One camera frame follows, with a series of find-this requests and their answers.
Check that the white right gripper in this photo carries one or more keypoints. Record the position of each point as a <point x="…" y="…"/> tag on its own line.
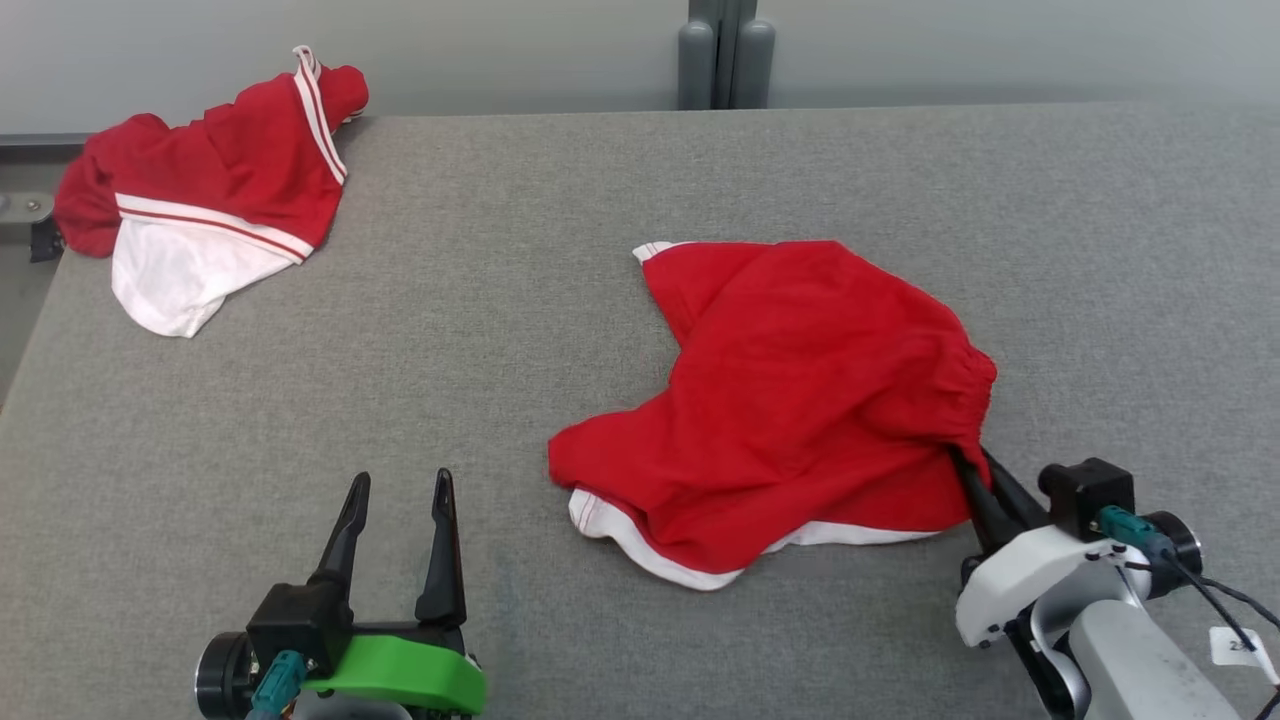
<point x="1040" y="575"/>

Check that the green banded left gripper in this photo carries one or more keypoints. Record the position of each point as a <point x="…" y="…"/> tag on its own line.
<point x="410" y="675"/>

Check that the red shorts with white trim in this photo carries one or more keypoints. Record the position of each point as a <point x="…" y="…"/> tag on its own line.
<point x="800" y="400"/>

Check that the red jersey with white sleeves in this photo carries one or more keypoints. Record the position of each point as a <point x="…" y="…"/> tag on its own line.
<point x="230" y="160"/>

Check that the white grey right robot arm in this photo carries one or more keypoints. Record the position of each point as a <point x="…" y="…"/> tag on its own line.
<point x="1150" y="670"/>

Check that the black floor fitting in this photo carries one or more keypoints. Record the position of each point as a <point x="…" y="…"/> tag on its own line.
<point x="46" y="242"/>

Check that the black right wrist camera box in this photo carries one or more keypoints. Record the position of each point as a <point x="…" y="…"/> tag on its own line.
<point x="1085" y="495"/>

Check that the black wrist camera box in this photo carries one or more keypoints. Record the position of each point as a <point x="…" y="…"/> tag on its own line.
<point x="1085" y="495"/>
<point x="295" y="625"/>

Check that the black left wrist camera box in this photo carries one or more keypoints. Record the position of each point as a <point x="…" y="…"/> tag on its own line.
<point x="295" y="625"/>

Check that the metal bracket with screws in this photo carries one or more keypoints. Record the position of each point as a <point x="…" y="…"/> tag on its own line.
<point x="25" y="208"/>

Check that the grey metal support post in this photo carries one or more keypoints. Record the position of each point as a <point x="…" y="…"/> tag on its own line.
<point x="695" y="60"/>

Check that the grey wall base rail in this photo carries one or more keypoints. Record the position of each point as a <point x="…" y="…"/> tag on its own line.
<point x="40" y="141"/>

